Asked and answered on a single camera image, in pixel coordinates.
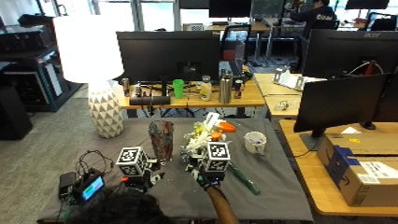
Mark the clear plastic bottle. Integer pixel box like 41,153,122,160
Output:
198,74,214,102

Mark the white lamp with patterned base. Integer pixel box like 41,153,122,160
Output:
52,14,125,140

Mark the dark patterned glass vase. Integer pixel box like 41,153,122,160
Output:
146,119,175,166

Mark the person's right hand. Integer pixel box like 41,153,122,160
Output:
183,157,227,189

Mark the white mug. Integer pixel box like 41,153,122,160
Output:
242,131,269,156

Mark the black equipment rack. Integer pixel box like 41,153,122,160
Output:
0,13,70,114

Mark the white orange flower bouquet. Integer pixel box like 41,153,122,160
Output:
179,112,262,196

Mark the wooden desk with cardboard boxes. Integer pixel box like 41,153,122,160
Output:
277,119,398,217

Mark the black office chair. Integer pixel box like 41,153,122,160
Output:
218,23,254,64

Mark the black monitor on square stand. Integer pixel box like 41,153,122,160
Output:
293,72,391,152

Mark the white marker cube left glove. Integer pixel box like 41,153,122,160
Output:
114,146,150,177

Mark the wooden desk with white holder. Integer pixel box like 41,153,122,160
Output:
253,72,330,119

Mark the black padded seat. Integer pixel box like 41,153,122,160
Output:
0,85,33,141

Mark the white marker cube glove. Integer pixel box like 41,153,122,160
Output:
114,146,150,177
199,141,233,173

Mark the black device with blue screen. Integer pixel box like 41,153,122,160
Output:
72,168,106,203

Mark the green plastic cup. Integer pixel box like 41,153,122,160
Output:
171,78,186,100

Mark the black monitor on wooden desk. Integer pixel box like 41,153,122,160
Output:
116,30,222,86

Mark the flat cardboard box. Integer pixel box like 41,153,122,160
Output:
315,133,398,163

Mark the black background monitor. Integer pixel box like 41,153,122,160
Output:
207,0,254,19

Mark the red and blue can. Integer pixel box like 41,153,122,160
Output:
233,78,245,100

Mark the small black box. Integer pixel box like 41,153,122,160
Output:
57,171,78,199

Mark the long black box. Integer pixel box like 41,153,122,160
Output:
128,95,173,106

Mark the grey table cloth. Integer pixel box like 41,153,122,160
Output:
36,117,315,223

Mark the black monitor on round stand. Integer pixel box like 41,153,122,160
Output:
359,73,398,131

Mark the cardboard box with blue tape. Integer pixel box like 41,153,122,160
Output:
326,145,398,208

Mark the person's left hand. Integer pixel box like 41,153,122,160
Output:
121,159,166,193

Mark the white marker cube right glove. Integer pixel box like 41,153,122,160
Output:
199,141,233,173

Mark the shiny crumpled wrapper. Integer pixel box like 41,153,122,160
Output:
274,99,291,112

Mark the white holder with metal clips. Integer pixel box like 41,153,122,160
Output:
271,67,317,92

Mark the wooden desk with drinks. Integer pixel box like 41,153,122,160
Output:
110,77,267,110

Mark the black monitor with silver logo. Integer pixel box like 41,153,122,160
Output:
301,28,398,79

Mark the steel bottle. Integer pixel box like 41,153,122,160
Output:
218,71,235,105

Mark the black cable bundle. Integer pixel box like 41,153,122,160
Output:
76,149,116,175

